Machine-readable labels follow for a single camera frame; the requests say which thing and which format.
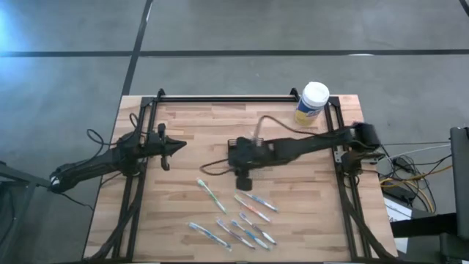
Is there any black floor bar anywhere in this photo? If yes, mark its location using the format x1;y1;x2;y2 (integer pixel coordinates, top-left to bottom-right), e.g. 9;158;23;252
390;211;459;239

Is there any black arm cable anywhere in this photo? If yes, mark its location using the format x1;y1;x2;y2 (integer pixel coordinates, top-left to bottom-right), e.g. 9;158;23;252
252;114;336;146
86;128;118;148

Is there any teal toothbrush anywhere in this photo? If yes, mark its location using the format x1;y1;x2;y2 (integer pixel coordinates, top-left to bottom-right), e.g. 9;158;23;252
230;219;271;251

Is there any white floor cable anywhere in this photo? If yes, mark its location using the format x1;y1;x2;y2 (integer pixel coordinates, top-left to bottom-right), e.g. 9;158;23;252
380;144;451;159

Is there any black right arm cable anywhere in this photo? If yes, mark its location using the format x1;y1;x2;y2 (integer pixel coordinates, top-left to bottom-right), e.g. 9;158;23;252
252;114;336;146

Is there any black left base cable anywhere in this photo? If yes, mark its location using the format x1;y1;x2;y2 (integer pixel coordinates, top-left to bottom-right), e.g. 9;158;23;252
54;190;95;213

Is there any black power brick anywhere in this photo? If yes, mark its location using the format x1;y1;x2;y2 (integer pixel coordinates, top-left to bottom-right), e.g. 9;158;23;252
391;185;417;202

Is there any purple white toothbrush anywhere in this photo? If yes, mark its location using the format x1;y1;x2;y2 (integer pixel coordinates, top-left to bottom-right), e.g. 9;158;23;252
215;217;256;250

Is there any blue toothbrush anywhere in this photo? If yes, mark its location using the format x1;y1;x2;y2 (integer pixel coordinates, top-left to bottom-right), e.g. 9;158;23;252
240;189;279;213
188;221;233;252

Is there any black metal stand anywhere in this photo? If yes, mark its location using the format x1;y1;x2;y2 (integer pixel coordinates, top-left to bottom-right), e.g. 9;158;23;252
0;160;59;264

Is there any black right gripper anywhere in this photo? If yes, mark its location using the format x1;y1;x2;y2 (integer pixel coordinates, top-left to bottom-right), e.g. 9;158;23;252
236;136;276;192

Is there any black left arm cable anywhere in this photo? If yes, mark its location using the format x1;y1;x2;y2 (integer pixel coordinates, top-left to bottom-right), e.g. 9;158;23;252
86;128;118;148

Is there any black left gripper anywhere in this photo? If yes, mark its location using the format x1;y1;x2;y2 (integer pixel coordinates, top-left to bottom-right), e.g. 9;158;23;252
148;123;188;172

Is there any green toothbrush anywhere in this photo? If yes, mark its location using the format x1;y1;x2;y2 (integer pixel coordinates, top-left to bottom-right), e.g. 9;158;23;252
196;177;228;215

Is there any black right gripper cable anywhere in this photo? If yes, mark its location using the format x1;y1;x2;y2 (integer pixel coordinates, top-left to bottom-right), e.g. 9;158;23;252
199;158;235;177

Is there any white paper sheet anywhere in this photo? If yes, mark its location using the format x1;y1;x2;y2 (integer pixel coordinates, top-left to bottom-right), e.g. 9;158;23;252
383;197;414;254

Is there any Lysol wipes canister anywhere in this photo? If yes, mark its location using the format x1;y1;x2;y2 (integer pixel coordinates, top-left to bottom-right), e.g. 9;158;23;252
294;81;330;128

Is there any yellow floor cable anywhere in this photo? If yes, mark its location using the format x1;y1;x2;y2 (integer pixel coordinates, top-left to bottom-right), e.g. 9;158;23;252
379;164;454;214

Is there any orange toothbrush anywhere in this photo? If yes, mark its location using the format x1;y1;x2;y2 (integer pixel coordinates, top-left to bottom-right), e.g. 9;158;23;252
233;193;273;224

